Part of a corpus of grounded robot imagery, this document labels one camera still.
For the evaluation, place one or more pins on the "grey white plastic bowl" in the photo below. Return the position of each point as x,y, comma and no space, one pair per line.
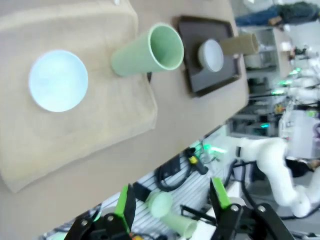
212,56

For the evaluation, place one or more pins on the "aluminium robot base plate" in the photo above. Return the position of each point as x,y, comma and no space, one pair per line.
195,190

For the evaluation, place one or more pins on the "white control box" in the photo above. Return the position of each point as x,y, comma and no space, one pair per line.
297,132

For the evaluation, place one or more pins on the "tall green plastic cup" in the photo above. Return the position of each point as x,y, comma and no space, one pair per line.
130,57

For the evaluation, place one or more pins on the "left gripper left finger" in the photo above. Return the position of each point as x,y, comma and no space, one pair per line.
126,210

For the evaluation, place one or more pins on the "pale green plastic cup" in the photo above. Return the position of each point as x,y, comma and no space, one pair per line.
175,222

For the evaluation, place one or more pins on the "beige cloth mat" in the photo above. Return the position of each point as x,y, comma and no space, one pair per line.
87,125

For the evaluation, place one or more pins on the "small black box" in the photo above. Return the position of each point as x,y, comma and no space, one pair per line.
141,191

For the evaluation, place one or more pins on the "light blue plastic bowl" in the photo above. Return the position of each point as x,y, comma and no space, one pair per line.
57,80

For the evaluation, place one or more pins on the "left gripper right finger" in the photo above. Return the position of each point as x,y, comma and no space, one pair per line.
222,197

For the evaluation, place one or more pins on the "dark brown serving tray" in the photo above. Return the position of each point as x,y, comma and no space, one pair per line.
196,80

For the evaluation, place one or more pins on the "person in dark jacket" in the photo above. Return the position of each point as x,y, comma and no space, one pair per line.
287,13

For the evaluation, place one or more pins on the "tall brown plastic cup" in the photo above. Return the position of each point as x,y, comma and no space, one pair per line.
240,45

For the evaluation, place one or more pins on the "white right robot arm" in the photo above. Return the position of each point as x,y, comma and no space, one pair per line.
275,155

